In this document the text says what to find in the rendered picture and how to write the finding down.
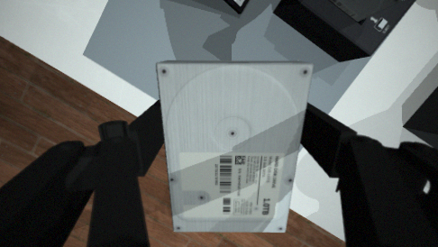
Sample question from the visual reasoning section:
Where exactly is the grey flat mat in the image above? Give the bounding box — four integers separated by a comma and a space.
83, 0, 386, 114

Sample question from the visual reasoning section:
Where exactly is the black status display screen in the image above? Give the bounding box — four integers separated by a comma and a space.
224, 0, 249, 14

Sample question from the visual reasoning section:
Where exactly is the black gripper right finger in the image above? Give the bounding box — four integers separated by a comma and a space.
300, 102, 438, 247

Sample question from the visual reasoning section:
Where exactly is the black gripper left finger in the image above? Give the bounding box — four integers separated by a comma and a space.
0, 100, 164, 247

